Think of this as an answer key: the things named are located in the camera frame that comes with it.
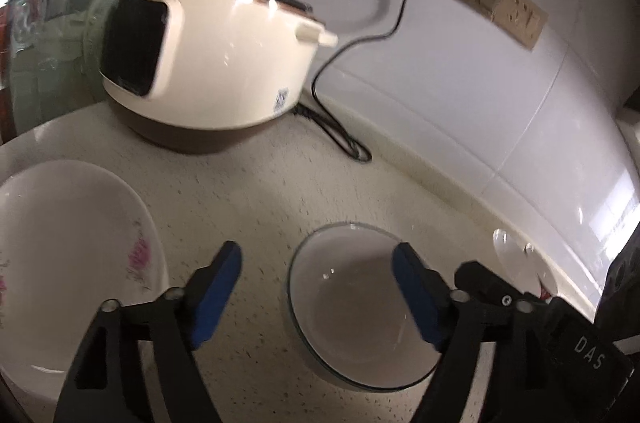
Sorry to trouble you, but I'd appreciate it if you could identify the white bowl with dark rim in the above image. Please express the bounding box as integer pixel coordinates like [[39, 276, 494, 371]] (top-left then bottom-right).
[[286, 222, 453, 393]]

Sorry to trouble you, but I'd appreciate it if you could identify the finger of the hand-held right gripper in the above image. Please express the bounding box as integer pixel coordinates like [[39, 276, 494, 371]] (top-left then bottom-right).
[[455, 260, 549, 305]]

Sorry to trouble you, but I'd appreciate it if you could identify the white floral plate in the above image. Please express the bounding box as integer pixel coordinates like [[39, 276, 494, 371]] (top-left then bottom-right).
[[0, 160, 169, 405]]

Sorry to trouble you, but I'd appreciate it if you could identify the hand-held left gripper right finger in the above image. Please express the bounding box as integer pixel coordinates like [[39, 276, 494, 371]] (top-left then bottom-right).
[[391, 242, 566, 423]]

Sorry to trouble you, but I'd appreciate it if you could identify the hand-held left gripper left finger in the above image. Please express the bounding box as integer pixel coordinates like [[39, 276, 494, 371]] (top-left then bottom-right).
[[52, 240, 244, 423]]

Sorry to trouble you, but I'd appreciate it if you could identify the glass window pane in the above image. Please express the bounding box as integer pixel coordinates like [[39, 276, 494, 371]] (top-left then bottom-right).
[[7, 0, 173, 139]]

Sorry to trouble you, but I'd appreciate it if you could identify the cream and brown rice cooker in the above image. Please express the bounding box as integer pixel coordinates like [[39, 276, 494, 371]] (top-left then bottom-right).
[[99, 0, 339, 155]]

